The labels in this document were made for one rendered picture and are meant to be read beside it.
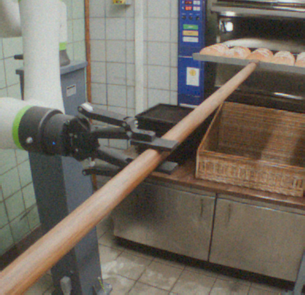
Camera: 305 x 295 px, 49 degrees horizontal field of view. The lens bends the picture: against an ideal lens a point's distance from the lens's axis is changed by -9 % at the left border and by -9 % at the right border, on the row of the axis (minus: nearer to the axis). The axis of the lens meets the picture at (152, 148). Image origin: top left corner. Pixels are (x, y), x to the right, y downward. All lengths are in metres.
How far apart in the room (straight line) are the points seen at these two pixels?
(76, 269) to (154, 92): 1.21
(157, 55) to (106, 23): 0.42
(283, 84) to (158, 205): 0.96
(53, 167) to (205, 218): 0.83
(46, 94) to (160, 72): 1.49
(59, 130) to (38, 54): 0.28
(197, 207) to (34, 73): 1.22
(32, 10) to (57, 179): 0.76
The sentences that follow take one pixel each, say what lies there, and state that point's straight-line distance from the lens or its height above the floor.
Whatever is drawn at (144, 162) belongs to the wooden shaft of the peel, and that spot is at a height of 1.20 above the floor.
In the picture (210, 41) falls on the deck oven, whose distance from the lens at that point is 2.13.
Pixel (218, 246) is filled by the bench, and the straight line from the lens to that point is 1.94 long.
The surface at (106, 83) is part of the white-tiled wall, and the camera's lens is 2.48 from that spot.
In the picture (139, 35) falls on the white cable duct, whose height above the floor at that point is 1.21.
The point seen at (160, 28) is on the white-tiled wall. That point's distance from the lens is 2.23.
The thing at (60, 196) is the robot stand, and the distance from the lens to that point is 1.48.
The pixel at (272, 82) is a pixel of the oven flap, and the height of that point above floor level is 1.00.
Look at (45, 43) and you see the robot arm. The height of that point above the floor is 1.34.
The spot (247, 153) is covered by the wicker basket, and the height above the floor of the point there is 0.59.
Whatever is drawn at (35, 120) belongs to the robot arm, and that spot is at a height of 1.23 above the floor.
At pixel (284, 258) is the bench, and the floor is 0.24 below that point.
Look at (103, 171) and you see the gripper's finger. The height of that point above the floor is 1.15.
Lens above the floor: 1.43
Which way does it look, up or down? 23 degrees down
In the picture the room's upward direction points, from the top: straight up
